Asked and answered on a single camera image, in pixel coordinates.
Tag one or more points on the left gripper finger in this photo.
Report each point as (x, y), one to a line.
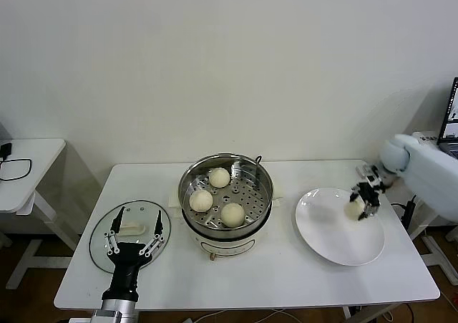
(112, 242)
(159, 228)

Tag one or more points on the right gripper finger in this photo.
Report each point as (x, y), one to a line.
(353, 196)
(370, 211)

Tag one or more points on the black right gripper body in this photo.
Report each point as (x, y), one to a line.
(370, 194)

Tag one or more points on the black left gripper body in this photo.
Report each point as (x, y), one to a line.
(127, 265)

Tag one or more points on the white steamed baozi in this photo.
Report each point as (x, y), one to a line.
(232, 214)
(219, 177)
(201, 200)
(353, 210)

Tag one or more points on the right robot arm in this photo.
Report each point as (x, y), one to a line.
(429, 172)

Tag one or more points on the perforated steel steamer basket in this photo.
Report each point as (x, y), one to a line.
(257, 197)

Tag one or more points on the white round plate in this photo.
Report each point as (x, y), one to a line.
(332, 237)

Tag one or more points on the white printed label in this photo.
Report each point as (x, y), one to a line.
(428, 139)

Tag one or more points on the open laptop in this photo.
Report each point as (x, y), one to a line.
(451, 122)

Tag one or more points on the black power adapter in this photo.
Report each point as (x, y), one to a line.
(6, 150)

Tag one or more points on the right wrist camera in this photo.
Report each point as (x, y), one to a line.
(368, 174)

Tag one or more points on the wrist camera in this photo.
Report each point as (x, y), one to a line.
(81, 320)
(368, 174)

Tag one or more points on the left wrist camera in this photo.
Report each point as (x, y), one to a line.
(81, 320)

